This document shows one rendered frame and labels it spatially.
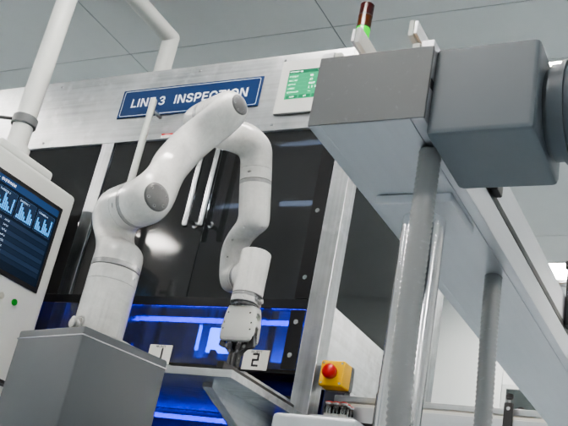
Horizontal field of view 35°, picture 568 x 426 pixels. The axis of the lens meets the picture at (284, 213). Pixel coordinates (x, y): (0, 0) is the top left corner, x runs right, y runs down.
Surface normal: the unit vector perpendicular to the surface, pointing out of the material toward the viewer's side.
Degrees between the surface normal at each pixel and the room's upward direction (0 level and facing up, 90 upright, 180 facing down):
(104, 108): 90
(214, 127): 122
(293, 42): 180
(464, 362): 90
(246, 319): 90
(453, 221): 180
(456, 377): 90
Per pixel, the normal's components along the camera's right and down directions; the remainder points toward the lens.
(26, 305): 0.88, -0.04
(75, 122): -0.44, -0.44
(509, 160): -0.18, 0.90
